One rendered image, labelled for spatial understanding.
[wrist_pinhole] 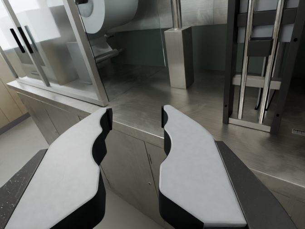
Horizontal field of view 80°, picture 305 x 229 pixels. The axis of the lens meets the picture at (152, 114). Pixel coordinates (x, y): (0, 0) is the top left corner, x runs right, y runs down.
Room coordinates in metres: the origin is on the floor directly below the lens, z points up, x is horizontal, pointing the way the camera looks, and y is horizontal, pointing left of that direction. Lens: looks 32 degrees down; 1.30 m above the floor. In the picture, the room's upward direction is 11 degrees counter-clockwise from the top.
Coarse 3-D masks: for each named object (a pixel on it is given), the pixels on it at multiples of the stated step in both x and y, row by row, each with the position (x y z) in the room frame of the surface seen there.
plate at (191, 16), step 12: (168, 0) 1.16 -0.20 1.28; (192, 0) 1.06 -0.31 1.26; (204, 0) 1.02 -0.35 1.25; (216, 0) 0.98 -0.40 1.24; (168, 12) 1.16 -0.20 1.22; (192, 12) 1.06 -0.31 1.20; (204, 12) 1.02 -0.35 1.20; (216, 12) 0.97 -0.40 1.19; (168, 24) 1.17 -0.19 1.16; (192, 24) 1.06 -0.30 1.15; (204, 24) 1.02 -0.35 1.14
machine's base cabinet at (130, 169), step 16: (32, 112) 1.51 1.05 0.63; (48, 112) 1.23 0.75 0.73; (64, 112) 1.03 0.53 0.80; (48, 128) 1.38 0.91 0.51; (64, 128) 1.13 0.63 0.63; (112, 128) 0.73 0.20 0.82; (112, 144) 0.76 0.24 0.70; (128, 144) 0.66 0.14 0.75; (144, 144) 0.59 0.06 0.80; (112, 160) 0.80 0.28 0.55; (128, 160) 0.69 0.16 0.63; (144, 160) 0.61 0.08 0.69; (160, 160) 0.54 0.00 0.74; (112, 176) 0.85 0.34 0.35; (128, 176) 0.72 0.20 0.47; (144, 176) 0.63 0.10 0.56; (128, 192) 0.77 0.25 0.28; (144, 192) 0.65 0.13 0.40; (272, 192) 0.28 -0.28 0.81; (144, 208) 0.69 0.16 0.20; (288, 208) 0.25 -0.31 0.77; (304, 208) 0.23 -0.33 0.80; (160, 224) 0.62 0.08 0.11; (304, 224) 0.22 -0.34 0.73
